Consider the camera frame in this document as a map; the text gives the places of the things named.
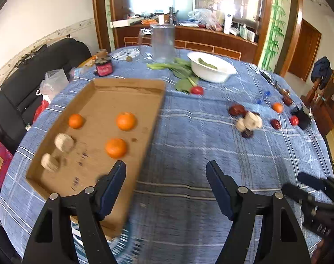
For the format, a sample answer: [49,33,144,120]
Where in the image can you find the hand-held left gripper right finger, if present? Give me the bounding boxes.
[206,160,312,264]

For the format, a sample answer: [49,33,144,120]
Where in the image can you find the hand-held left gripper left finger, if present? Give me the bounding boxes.
[22,160,127,264]

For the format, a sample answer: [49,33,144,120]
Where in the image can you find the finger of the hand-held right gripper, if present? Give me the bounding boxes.
[282,183,314,202]
[297,172,328,191]

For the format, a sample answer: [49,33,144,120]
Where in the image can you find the large orange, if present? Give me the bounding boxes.
[105,138,128,159]

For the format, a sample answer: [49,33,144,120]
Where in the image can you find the cardboard tray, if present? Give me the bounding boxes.
[26,77,166,238]

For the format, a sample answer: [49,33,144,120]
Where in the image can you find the blue plaid tablecloth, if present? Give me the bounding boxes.
[0,45,334,264]

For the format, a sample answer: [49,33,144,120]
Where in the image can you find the dark blue jacket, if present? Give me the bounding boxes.
[310,56,332,90]

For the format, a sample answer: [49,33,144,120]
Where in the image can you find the white plastic bag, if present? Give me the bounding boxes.
[35,69,70,102]

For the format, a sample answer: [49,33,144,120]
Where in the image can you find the white bowl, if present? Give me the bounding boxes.
[187,51,237,83]

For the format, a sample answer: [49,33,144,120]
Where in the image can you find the green leafy vegetable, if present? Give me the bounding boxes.
[146,58,200,93]

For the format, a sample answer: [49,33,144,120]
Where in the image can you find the dark jar with red label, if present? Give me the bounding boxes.
[94,50,113,77]

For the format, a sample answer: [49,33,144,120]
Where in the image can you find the wooden door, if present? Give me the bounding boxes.
[288,19,322,82]

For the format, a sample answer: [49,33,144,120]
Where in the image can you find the glass plate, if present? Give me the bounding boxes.
[111,48,140,60]

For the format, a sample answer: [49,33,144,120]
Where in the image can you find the black sofa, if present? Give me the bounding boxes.
[0,37,92,154]

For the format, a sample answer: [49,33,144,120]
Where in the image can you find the clear glass pitcher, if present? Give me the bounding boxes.
[139,23,176,64]

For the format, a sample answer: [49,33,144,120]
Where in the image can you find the wooden counter cabinet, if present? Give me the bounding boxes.
[112,23,259,61]

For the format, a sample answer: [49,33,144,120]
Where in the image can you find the white bottle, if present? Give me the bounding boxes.
[223,14,233,35]

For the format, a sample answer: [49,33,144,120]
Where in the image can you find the clear plastic bag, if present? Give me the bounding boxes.
[187,8,224,31]

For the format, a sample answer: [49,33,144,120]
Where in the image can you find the green bamboo wall decor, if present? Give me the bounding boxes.
[262,0,291,72]

